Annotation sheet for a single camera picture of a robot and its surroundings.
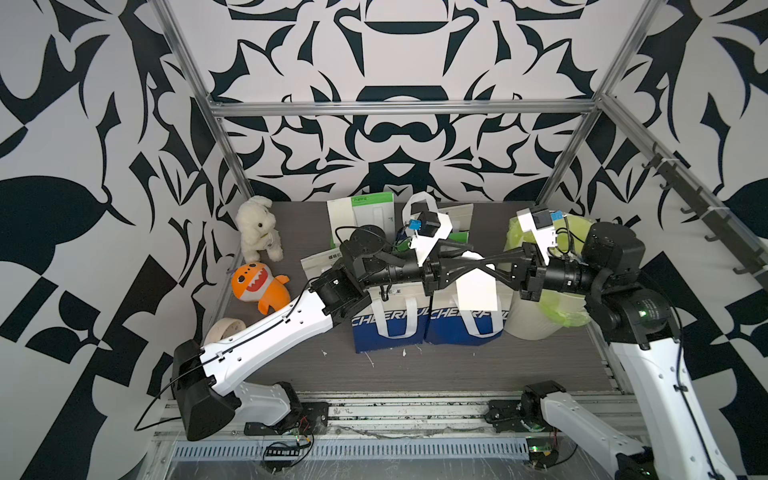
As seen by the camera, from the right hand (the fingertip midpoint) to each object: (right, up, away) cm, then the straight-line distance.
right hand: (481, 264), depth 54 cm
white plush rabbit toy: (-55, +9, +36) cm, 66 cm away
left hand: (-2, +3, -1) cm, 4 cm away
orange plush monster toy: (-56, -9, +35) cm, 66 cm away
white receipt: (-29, +10, +33) cm, 46 cm away
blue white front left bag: (-13, -16, +21) cm, 29 cm away
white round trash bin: (+20, -17, +24) cm, 36 cm away
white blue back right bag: (+4, +10, +32) cm, 34 cm away
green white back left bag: (-20, +12, +35) cm, 42 cm away
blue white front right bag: (-1, -17, +22) cm, 28 cm away
